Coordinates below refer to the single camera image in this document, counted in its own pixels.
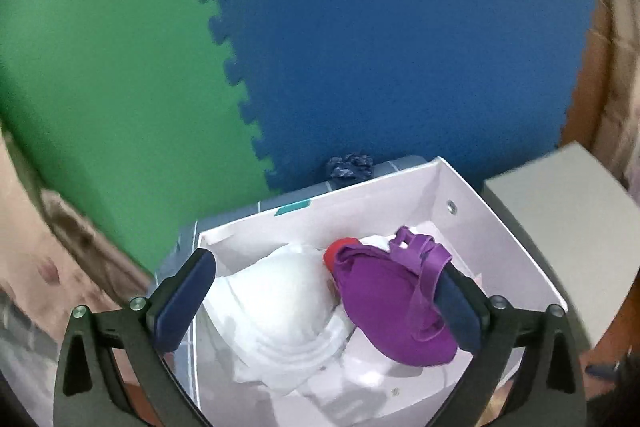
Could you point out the white shoe box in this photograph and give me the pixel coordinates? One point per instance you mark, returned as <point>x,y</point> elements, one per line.
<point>362,387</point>

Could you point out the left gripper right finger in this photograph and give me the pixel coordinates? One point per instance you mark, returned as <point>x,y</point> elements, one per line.
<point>547,388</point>

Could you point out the blue foam mat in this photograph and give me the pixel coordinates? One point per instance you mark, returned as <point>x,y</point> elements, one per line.
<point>485,84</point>

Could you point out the green foam mat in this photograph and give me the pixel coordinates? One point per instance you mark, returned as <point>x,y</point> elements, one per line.
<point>123,108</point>

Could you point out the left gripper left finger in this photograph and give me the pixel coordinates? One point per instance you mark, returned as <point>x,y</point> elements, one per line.
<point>89,390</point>

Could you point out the white bra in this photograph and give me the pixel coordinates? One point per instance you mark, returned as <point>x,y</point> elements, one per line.
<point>280,320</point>

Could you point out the dark blue scrunchie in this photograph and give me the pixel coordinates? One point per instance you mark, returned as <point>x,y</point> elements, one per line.
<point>351,168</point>

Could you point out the red cloth item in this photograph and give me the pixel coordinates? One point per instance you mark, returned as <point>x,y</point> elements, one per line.
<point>330,254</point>

